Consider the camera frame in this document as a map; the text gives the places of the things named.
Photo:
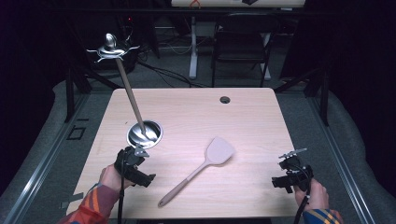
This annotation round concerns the beige silicone spatula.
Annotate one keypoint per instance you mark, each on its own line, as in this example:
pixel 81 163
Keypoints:
pixel 218 151

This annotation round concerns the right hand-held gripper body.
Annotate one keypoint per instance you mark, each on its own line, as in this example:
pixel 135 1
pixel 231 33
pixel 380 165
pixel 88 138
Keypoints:
pixel 297 177

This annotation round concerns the black chair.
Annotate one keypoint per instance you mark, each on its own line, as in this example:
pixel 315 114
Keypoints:
pixel 239 40

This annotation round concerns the grey tape strip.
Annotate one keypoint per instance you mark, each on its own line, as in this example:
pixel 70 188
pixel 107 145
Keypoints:
pixel 73 199

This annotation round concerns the person's left hand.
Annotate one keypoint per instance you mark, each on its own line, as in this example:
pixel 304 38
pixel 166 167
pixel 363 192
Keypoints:
pixel 109 179

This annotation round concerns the long metal ladle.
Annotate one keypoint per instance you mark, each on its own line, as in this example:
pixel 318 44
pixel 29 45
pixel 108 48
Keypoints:
pixel 130 96

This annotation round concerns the person's right hand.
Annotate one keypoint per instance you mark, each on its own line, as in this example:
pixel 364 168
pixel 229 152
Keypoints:
pixel 317 197

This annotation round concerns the aluminium floor rail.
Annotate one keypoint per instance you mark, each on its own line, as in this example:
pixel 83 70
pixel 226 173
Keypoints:
pixel 40 161
pixel 339 155

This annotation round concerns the black metal stand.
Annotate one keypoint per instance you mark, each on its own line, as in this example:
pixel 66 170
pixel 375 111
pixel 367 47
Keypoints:
pixel 70 93
pixel 323 99

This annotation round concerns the white desk leg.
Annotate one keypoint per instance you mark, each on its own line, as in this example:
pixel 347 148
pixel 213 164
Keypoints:
pixel 193 56

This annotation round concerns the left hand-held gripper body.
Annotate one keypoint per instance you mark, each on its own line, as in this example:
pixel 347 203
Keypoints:
pixel 129 161

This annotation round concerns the light background desk top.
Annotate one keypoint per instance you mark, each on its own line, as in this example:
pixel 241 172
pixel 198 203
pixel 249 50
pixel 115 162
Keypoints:
pixel 218 3

